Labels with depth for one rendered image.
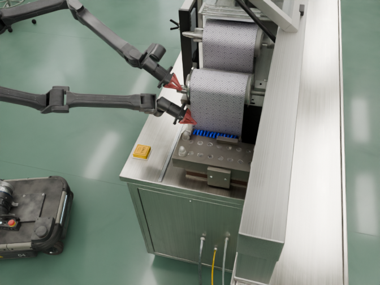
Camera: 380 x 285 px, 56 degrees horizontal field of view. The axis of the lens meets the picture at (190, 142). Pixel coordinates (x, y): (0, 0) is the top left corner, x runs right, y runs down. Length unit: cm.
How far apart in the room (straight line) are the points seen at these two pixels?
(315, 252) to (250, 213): 27
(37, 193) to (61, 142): 77
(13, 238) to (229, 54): 173
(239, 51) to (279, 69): 69
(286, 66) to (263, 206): 45
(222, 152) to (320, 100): 53
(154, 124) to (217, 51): 53
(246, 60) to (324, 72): 43
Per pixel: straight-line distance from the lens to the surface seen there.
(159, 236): 212
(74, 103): 158
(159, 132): 187
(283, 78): 96
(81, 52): 434
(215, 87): 151
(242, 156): 158
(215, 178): 157
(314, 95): 127
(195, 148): 160
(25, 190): 274
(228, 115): 158
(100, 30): 170
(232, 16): 165
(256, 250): 70
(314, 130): 115
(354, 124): 340
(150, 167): 172
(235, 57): 168
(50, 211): 256
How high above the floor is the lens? 223
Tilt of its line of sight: 47 degrees down
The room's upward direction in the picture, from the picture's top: 4 degrees counter-clockwise
